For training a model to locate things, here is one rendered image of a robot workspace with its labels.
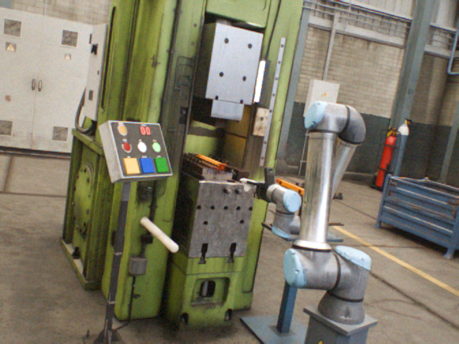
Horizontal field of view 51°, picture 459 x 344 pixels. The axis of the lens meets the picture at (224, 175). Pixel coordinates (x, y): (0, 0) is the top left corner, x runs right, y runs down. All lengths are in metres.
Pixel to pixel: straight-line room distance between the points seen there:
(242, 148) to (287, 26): 0.79
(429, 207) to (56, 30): 5.73
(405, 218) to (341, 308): 4.48
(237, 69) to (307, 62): 7.20
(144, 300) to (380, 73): 8.71
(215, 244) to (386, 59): 8.64
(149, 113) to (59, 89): 5.28
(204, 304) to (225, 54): 1.46
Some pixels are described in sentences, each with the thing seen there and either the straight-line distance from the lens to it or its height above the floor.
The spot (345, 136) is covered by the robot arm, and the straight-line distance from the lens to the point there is 2.02.
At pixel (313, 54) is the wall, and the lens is 9.98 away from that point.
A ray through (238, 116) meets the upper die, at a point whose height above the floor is 1.29.
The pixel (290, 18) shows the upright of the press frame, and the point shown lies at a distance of 3.12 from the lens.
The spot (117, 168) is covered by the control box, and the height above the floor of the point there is 0.99.
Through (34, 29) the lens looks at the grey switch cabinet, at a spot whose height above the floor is 1.88.
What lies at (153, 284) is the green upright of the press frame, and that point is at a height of 0.23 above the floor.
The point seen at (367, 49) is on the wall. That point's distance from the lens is 10.70.
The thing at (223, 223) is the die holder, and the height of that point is 0.67.
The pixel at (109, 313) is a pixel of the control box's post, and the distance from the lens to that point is 2.70.
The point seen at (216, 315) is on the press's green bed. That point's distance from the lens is 3.04.
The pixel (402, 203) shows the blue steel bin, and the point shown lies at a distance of 6.47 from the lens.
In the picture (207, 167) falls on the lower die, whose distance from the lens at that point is 2.76.
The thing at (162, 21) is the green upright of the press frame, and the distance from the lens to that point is 2.71.
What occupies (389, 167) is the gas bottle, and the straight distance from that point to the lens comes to 10.10.
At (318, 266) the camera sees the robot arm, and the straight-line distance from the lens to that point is 1.91.
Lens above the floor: 1.41
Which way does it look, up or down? 10 degrees down
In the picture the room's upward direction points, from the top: 9 degrees clockwise
